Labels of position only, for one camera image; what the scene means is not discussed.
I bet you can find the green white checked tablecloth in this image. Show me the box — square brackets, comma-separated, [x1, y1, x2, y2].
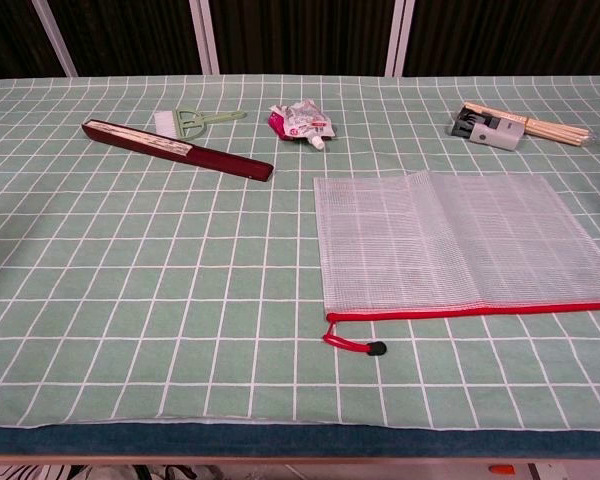
[0, 74, 600, 432]

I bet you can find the crumpled pink white spout pouch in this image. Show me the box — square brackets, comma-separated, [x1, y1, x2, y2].
[268, 98, 340, 153]

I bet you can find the small green hand brush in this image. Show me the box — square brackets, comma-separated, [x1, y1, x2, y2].
[153, 108, 248, 141]

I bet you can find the blue table pad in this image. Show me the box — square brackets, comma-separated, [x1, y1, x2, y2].
[0, 422, 600, 459]

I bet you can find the grey black stamp device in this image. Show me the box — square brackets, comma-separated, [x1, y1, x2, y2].
[449, 103, 527, 152]

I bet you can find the white partition post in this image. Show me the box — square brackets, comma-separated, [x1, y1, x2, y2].
[188, 0, 221, 76]
[384, 0, 417, 78]
[31, 0, 77, 78]

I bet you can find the clear zip pouch red slider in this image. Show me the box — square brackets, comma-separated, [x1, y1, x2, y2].
[313, 170, 600, 321]

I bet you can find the bundle of wooden sticks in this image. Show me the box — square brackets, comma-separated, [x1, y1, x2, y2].
[462, 101, 594, 148]

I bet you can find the dark red folded fan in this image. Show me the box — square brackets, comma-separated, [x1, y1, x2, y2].
[81, 119, 275, 183]

